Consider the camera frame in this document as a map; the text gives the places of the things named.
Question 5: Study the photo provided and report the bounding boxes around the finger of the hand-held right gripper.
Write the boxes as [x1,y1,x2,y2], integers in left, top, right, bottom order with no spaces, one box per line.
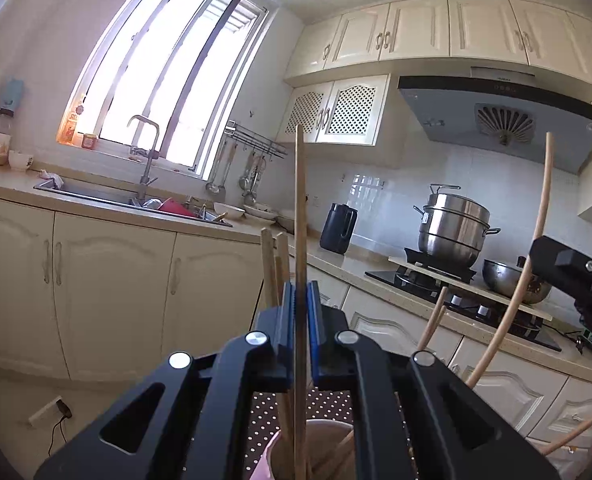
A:
[528,236,592,306]

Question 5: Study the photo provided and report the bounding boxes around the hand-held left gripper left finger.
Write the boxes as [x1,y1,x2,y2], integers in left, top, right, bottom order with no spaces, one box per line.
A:
[33,281,297,480]

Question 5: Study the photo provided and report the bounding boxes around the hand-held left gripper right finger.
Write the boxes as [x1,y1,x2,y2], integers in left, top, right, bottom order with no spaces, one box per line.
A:
[306,281,562,480]

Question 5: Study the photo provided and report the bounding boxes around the long wooden chopstick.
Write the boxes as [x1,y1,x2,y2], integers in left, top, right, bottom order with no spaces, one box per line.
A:
[541,406,592,455]
[321,286,449,471]
[275,232,293,311]
[260,227,295,463]
[294,125,309,480]

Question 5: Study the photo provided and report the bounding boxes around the long curved wooden utensil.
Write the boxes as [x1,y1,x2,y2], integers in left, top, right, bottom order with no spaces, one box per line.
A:
[466,132,556,390]

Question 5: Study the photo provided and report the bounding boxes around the pink cup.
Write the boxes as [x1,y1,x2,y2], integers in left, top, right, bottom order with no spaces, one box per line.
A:
[248,419,357,480]

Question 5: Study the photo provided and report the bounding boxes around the stainless steel bowl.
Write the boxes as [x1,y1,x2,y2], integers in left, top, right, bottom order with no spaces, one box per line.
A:
[482,257,552,305]

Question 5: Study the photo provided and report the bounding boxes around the dark electric kettle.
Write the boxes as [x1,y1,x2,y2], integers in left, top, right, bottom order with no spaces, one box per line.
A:
[319,203,359,255]

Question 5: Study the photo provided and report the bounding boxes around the stainless steel steamer pot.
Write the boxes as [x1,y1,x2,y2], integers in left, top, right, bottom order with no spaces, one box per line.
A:
[413,183,502,269]

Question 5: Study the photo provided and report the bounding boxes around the black gas stove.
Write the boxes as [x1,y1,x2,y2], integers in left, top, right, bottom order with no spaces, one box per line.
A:
[364,247,563,352]

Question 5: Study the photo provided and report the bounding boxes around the white bowl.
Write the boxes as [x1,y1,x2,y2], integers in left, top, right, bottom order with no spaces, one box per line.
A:
[213,202,247,219]

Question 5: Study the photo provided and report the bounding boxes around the hanging metal spoon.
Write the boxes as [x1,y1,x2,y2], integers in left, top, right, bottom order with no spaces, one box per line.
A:
[240,150,257,197]

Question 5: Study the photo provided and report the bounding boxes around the hanging metal spatula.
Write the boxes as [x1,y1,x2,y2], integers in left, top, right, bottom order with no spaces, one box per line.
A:
[255,154,269,196]

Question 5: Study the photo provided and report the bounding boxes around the hanging metal ladle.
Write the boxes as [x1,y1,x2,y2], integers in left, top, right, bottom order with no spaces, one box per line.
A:
[205,142,227,195]

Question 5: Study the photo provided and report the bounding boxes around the red basin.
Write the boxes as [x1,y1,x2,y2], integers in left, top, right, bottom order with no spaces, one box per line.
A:
[157,197,197,218]

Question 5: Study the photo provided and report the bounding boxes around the grey range hood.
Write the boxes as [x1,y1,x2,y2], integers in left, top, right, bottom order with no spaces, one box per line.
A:
[396,65,592,175]

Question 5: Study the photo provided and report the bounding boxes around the cream base cabinet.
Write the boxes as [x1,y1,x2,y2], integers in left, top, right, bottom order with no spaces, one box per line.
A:
[0,192,592,463]

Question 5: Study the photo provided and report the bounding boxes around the metal faucet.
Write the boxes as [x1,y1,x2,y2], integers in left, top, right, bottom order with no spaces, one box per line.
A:
[126,114,161,202]

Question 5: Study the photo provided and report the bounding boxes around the cream lattice upper cabinet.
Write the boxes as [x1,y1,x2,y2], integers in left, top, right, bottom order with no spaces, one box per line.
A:
[276,74,392,147]

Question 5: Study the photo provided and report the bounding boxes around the stainless steel sink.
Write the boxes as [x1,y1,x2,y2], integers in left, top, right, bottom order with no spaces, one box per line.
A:
[34,178,233,228]

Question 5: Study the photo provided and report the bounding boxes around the white power strip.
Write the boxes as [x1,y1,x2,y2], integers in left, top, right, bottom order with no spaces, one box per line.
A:
[28,395,64,429]

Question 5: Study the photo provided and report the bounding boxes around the cream upper cabinets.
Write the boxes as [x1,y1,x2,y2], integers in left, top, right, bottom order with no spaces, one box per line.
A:
[283,0,592,92]

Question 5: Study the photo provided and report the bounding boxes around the white framed window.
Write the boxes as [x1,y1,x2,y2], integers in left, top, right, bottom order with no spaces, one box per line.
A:
[57,0,270,182]

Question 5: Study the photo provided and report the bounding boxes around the orange bottle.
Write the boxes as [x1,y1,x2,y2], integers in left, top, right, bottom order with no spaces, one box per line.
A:
[58,106,85,146]

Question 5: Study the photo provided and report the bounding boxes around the teal container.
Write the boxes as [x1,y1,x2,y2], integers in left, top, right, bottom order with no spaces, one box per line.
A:
[0,78,27,111]

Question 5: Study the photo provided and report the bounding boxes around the metal wall utensil rack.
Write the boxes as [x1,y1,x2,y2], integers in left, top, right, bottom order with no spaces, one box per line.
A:
[224,120,288,159]

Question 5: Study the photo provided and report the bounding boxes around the black power cable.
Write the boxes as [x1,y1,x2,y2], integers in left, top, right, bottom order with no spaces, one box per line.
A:
[46,400,74,461]

